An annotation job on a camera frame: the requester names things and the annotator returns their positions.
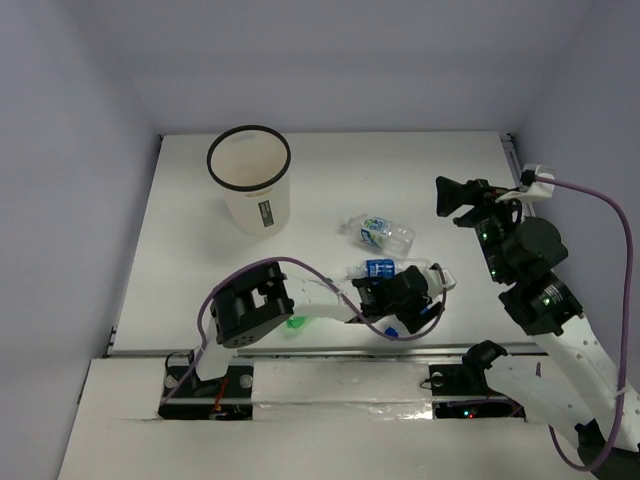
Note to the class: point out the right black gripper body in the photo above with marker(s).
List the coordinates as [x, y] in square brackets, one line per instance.
[490, 217]

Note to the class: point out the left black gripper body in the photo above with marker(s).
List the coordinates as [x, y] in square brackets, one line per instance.
[417, 282]

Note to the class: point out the clear bottle green white label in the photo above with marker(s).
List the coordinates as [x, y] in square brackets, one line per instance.
[381, 234]

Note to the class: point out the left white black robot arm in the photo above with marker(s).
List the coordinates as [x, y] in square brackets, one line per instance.
[253, 301]

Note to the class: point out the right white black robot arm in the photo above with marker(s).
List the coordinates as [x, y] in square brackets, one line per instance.
[600, 420]

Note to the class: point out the white bin with black rim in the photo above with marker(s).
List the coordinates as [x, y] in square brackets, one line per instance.
[251, 163]

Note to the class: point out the clear bottle dark blue label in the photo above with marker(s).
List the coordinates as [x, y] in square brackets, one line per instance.
[384, 267]

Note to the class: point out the green plastic bottle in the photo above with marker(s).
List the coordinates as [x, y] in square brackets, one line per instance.
[295, 323]

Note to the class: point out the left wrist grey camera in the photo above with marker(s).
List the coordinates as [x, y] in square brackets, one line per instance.
[438, 280]

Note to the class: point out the aluminium rail front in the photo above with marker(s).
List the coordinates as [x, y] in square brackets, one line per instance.
[326, 337]

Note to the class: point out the aluminium rail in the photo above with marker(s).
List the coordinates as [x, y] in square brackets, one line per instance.
[326, 337]
[510, 152]

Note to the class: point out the aluminium rail right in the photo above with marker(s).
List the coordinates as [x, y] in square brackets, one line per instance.
[510, 152]

